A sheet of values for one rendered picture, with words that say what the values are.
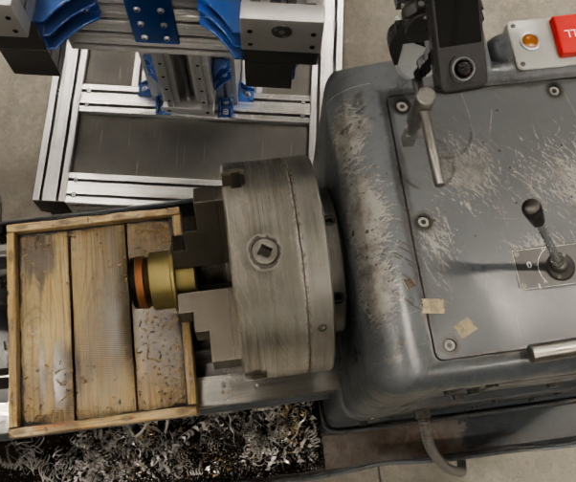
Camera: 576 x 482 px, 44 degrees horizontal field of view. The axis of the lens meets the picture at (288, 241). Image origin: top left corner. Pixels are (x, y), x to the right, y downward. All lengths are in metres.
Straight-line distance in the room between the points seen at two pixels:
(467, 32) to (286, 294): 0.39
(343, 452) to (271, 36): 0.85
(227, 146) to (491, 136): 1.22
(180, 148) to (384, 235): 1.27
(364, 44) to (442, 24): 1.83
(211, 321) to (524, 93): 0.52
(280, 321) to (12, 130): 1.69
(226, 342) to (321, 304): 0.16
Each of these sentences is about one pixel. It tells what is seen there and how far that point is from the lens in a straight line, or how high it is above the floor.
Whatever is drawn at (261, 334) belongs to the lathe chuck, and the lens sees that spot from 0.91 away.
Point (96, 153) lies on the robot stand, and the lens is 2.12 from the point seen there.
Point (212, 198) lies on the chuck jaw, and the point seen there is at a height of 1.20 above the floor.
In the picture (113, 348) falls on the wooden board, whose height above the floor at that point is 0.89.
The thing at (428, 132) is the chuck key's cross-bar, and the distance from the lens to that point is 0.81.
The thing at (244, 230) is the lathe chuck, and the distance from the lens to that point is 0.89.
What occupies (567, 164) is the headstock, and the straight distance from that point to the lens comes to 0.98.
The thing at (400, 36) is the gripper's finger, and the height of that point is 1.47.
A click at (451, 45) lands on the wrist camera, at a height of 1.52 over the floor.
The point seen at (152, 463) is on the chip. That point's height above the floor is 0.62.
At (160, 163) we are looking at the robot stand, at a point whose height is 0.21.
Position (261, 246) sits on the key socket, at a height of 1.22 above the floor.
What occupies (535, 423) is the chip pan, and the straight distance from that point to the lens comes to 1.65.
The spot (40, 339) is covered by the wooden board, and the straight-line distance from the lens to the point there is 1.27.
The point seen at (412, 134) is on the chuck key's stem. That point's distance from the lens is 0.88.
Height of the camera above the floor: 2.08
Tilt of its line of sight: 72 degrees down
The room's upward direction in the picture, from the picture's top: 6 degrees clockwise
